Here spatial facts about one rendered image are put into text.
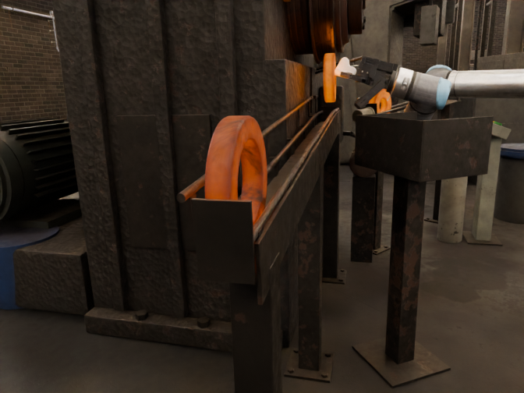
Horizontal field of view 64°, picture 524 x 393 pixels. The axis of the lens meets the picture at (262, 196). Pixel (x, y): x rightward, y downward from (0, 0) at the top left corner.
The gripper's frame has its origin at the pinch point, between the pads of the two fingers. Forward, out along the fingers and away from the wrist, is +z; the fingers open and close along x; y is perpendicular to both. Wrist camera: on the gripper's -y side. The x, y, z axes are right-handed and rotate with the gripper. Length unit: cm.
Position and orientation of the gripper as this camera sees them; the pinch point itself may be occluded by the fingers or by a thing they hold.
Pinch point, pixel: (330, 72)
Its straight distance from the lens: 144.3
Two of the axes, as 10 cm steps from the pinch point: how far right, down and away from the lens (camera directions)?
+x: -2.5, 2.4, -9.4
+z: -9.4, -3.0, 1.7
